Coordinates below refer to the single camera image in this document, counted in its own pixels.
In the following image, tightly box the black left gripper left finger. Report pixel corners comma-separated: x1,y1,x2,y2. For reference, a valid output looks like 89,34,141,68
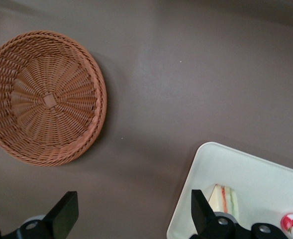
1,191,80,239

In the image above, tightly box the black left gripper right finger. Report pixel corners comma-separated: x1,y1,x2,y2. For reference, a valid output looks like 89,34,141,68
191,189,237,239

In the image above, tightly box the triangular sandwich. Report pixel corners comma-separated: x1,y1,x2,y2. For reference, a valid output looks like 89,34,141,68
207,183,240,223

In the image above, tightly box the beige rectangular serving tray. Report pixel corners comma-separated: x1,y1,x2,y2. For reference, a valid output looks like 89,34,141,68
166,141,293,239

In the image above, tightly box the round brown wicker basket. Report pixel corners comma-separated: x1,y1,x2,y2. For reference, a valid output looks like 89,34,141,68
0,30,108,167

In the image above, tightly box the brown table cover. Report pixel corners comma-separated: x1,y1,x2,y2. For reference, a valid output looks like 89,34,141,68
0,0,293,239

